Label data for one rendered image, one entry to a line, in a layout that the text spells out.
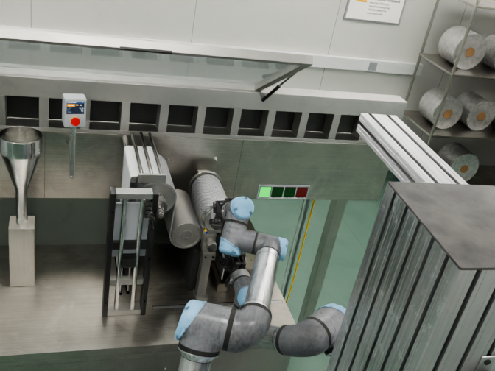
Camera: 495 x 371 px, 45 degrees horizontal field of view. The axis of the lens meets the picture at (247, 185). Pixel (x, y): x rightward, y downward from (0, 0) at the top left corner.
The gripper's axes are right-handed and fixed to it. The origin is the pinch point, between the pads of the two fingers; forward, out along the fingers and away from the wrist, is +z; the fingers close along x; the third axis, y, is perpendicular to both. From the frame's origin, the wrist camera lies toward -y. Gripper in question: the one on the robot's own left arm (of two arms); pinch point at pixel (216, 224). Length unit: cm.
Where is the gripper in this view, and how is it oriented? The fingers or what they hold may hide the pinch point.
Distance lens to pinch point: 226.5
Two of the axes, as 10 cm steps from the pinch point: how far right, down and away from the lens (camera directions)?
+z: -3.1, 1.6, 9.4
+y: -0.4, -9.9, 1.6
